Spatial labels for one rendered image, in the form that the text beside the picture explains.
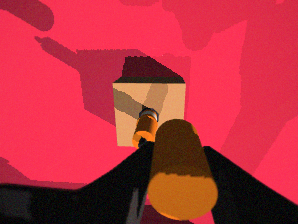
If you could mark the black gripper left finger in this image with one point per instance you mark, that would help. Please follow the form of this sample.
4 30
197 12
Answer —
116 197

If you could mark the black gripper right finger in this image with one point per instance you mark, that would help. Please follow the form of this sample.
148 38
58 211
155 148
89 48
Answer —
243 199

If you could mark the tan square block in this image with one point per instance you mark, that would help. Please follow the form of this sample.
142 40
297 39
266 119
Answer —
132 95

